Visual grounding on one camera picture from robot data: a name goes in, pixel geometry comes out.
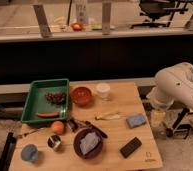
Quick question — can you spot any red chili pepper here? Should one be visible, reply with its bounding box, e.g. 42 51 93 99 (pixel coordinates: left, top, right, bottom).
37 112 59 118

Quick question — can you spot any orange red bowl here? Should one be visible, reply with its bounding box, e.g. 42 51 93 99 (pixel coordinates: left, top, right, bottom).
70 87 92 106

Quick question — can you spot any blue sponge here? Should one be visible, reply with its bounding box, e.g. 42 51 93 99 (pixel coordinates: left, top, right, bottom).
126 113 146 128

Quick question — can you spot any black office chair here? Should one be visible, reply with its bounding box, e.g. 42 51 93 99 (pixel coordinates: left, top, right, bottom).
131 0 193 29

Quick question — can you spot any black chair beside table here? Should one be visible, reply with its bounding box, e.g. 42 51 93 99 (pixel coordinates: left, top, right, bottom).
0 132 16 171

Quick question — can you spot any red fruit on shelf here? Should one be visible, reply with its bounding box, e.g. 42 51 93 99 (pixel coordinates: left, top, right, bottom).
71 22 84 31

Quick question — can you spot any grey crumpled cloth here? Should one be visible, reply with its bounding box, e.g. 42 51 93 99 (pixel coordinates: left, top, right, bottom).
80 132 100 155

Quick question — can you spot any metal cup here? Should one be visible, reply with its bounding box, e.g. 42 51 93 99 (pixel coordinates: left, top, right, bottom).
47 135 61 151

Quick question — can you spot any orange fruit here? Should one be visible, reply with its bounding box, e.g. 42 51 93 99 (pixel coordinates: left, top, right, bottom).
51 121 65 135

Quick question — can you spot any white plastic cup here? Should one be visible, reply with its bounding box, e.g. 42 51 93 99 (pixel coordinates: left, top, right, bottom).
96 83 110 100

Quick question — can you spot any blue plastic cup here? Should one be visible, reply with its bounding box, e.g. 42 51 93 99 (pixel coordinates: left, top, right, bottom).
21 144 39 162

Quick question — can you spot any bunch of dark grapes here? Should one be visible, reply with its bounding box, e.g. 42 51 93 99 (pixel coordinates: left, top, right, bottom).
45 92 66 105

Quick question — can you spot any metal spoon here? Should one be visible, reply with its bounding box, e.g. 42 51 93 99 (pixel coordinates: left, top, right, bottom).
16 127 47 139

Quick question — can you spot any small black object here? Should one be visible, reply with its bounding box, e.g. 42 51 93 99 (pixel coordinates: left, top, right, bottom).
67 119 79 132

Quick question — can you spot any dark purple bowl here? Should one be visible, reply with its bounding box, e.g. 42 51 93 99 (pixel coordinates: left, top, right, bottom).
73 129 103 159

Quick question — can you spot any yellow banana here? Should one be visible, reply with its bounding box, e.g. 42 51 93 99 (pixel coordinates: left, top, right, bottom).
95 113 120 120

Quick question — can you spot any black remote control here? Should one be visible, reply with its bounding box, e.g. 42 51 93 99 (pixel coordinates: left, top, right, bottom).
120 137 142 158

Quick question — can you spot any green plastic tray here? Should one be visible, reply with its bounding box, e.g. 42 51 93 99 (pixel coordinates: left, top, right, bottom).
21 78 69 124

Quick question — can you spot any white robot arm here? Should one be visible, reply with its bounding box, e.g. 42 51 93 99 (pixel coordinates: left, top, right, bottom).
147 62 193 110

